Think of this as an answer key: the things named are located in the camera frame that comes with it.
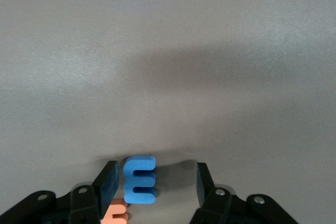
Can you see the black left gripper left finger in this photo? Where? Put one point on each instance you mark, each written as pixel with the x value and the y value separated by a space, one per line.
pixel 78 205

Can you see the blue foam letter M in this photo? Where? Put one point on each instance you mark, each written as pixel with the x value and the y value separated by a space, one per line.
pixel 128 179

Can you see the matte table cover sheet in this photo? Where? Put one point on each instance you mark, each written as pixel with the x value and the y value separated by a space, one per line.
pixel 168 51

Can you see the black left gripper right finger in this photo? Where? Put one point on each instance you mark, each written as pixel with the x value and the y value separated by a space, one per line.
pixel 223 208

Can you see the orange foam letter E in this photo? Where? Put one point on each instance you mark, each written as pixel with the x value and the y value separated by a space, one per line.
pixel 115 211

